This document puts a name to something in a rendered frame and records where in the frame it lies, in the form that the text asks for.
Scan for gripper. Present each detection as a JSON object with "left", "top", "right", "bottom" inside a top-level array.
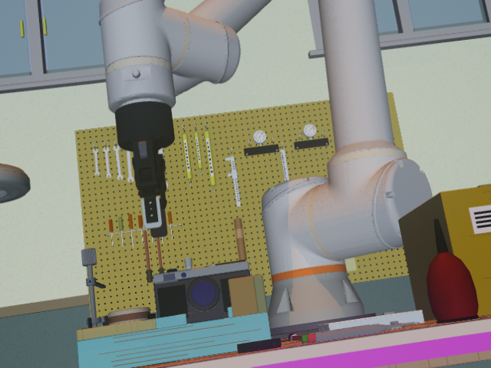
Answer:
[{"left": 115, "top": 101, "right": 175, "bottom": 239}]

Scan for cyan test-shelf nest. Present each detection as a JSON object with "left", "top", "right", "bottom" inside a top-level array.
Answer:
[{"left": 76, "top": 306, "right": 272, "bottom": 367}]

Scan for white screwdriver rack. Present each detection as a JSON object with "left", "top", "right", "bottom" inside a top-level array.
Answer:
[{"left": 106, "top": 222, "right": 183, "bottom": 236}]

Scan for yellow pegboard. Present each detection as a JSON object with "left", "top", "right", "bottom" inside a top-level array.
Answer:
[{"left": 74, "top": 91, "right": 410, "bottom": 307}]

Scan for white caliper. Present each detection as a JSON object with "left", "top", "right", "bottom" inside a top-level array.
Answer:
[{"left": 226, "top": 156, "right": 243, "bottom": 209}]

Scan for black bar holder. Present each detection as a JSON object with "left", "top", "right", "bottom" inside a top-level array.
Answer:
[
  {"left": 244, "top": 144, "right": 280, "bottom": 157},
  {"left": 294, "top": 137, "right": 330, "bottom": 151}
]

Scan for brown tape roll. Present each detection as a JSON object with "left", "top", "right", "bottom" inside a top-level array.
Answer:
[{"left": 107, "top": 307, "right": 150, "bottom": 324}]

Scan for brown box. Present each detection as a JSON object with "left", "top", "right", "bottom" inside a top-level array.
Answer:
[{"left": 227, "top": 276, "right": 259, "bottom": 317}]

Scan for white ruler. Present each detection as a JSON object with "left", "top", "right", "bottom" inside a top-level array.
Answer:
[{"left": 280, "top": 149, "right": 292, "bottom": 183}]

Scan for tan base block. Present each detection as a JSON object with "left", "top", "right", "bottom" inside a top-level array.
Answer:
[{"left": 76, "top": 317, "right": 159, "bottom": 342}]

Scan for grey round lamp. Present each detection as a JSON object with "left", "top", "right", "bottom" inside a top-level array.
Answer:
[{"left": 0, "top": 163, "right": 32, "bottom": 205}]

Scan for black flat bar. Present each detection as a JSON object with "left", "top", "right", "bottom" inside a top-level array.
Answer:
[{"left": 236, "top": 337, "right": 282, "bottom": 355}]

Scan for grey framed window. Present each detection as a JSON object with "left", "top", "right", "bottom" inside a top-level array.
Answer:
[
  {"left": 0, "top": 0, "right": 151, "bottom": 94},
  {"left": 308, "top": 0, "right": 491, "bottom": 59}
]

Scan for white sheet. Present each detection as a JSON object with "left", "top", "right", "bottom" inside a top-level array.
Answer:
[{"left": 327, "top": 309, "right": 426, "bottom": 332}]

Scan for yellow box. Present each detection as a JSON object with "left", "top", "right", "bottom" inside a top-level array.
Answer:
[{"left": 397, "top": 184, "right": 491, "bottom": 321}]

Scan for red air blower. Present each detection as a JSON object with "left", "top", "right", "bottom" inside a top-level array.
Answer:
[{"left": 426, "top": 218, "right": 479, "bottom": 324}]

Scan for tan wooden handle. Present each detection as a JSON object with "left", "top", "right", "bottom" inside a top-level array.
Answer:
[{"left": 234, "top": 218, "right": 248, "bottom": 262}]

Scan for black and grey camera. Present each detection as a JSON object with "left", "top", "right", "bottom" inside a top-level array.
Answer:
[{"left": 153, "top": 261, "right": 252, "bottom": 324}]

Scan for dark blue camera lens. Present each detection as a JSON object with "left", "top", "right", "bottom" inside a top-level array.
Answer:
[{"left": 187, "top": 276, "right": 224, "bottom": 313}]

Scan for grey stand post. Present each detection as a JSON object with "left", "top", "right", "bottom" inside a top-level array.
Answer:
[{"left": 81, "top": 248, "right": 98, "bottom": 328}]

